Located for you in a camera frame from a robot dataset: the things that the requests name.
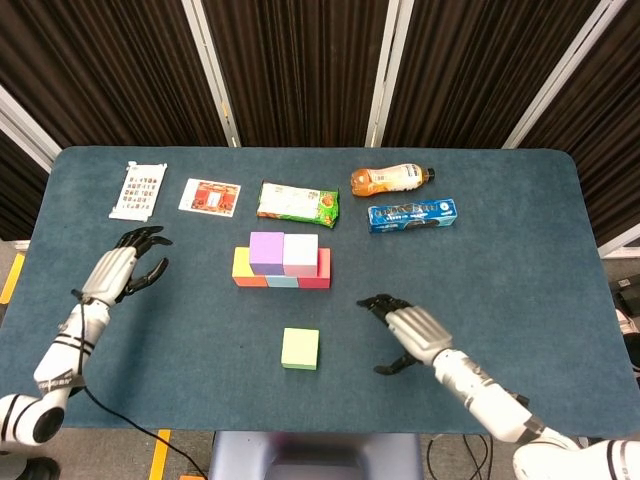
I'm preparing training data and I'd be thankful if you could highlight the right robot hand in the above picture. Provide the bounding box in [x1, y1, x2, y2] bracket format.
[355, 293, 455, 376]

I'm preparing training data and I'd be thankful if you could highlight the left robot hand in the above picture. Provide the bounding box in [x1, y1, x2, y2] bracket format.
[79, 225, 174, 306]

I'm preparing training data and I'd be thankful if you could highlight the red cube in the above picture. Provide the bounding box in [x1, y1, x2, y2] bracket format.
[298, 247, 332, 290]

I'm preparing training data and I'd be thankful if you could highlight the orange cube with yellow face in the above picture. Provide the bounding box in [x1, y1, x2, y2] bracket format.
[231, 246, 270, 289]

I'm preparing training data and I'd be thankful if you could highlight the pink cube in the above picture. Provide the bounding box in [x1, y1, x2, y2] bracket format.
[282, 233, 320, 278]

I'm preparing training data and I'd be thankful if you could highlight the light blue cube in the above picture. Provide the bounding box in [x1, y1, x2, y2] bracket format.
[264, 273, 301, 290]

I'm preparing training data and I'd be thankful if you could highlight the purple cube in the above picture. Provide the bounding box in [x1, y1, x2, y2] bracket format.
[248, 231, 286, 277]

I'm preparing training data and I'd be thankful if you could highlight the white sheet with red prints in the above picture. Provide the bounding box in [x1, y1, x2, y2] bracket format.
[108, 160, 169, 223]

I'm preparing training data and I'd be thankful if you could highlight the blue-grey table mat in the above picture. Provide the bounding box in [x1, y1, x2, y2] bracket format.
[0, 145, 622, 439]

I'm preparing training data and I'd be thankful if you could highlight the yellow floor tape strip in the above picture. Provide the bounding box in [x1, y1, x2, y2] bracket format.
[0, 252, 26, 305]
[148, 428, 172, 480]

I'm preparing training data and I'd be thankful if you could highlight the blue cookie box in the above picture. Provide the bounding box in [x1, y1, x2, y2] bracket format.
[367, 197, 460, 235]

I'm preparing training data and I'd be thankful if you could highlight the green cube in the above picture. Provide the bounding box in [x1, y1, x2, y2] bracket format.
[280, 327, 321, 372]

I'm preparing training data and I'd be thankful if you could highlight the dark brown ribbed partition panel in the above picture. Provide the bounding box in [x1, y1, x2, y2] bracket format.
[382, 0, 601, 149]
[0, 0, 229, 149]
[202, 0, 392, 149]
[0, 128, 51, 242]
[519, 0, 640, 249]

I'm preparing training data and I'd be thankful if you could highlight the white card with red picture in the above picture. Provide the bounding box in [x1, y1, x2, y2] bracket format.
[177, 177, 243, 219]

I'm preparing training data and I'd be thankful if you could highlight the orange drink bottle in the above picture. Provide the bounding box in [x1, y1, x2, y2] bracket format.
[350, 163, 437, 198]

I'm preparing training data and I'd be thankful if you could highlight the grey robot torso base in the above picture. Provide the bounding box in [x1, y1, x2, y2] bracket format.
[207, 430, 426, 480]

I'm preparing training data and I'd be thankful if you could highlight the green and white snack packet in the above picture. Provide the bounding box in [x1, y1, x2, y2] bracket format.
[255, 181, 341, 230]

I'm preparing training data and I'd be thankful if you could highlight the black shoe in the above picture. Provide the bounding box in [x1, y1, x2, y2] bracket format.
[19, 455, 62, 480]

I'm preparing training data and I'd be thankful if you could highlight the black box with label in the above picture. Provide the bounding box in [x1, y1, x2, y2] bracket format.
[612, 277, 640, 316]

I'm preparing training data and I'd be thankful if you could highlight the black floor cable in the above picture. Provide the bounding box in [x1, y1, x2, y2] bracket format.
[424, 433, 496, 480]

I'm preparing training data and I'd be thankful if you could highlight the white partition frame post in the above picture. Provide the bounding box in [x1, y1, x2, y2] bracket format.
[180, 0, 242, 149]
[502, 0, 615, 150]
[597, 232, 640, 259]
[364, 0, 417, 149]
[0, 84, 64, 174]

